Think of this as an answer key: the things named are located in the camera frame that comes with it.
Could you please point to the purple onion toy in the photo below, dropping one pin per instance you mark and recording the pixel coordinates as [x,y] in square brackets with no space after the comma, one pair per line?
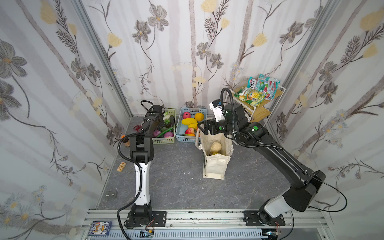
[169,135]

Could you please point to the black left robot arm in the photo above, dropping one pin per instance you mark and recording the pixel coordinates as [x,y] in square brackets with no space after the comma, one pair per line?
[138,148]

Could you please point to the cream canvas tote bag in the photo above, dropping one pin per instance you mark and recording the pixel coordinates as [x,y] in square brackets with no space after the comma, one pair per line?
[214,167]

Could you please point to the red peach toy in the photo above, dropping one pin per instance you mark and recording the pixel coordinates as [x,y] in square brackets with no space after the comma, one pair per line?
[190,132]

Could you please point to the teal pink snack bag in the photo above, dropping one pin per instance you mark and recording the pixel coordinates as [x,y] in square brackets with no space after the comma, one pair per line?
[267,86]

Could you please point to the brown glass bottle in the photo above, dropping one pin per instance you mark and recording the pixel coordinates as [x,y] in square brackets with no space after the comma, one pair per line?
[125,141]

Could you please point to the yellow mango toy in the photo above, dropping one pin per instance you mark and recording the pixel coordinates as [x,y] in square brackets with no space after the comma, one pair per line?
[194,126]
[189,121]

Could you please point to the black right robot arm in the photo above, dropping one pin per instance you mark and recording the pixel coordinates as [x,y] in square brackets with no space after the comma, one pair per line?
[304,182]

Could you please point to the blue plastic basket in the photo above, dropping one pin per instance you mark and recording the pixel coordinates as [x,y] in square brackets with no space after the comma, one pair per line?
[180,131]

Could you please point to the grey floor outlet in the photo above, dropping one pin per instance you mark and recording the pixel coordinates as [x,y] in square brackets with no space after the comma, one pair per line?
[111,195]

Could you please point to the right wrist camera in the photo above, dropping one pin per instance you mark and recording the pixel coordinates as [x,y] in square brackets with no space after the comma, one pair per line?
[224,111]

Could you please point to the green yellow snack bag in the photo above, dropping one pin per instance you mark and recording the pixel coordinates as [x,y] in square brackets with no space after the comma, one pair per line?
[250,96]

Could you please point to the orange fruit toy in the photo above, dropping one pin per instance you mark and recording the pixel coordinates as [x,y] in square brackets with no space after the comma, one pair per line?
[199,116]

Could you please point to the white radish toy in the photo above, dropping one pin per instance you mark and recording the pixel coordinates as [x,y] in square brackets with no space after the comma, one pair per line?
[166,118]

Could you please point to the small wooden block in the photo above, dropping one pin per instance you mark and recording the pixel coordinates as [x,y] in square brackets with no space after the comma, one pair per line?
[121,166]

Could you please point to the green plastic basket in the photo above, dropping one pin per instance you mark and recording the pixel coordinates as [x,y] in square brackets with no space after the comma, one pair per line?
[167,140]

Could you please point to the green chili pepper toy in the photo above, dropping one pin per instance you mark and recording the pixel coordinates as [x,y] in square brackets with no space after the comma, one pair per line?
[166,131]

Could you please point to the blue card box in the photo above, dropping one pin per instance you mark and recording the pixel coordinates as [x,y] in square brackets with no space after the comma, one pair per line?
[100,228]

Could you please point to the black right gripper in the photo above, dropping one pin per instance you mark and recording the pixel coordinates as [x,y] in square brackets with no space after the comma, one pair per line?
[212,126]

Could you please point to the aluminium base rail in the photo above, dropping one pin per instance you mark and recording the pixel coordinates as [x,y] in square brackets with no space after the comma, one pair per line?
[214,225]

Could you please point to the purple cabbage toy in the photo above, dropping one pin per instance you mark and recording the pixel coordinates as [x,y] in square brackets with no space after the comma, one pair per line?
[156,133]

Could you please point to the red handled scissors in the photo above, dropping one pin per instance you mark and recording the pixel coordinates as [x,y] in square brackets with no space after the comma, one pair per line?
[138,128]

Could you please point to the green white snack bag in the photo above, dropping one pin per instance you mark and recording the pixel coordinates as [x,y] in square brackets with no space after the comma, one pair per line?
[252,82]

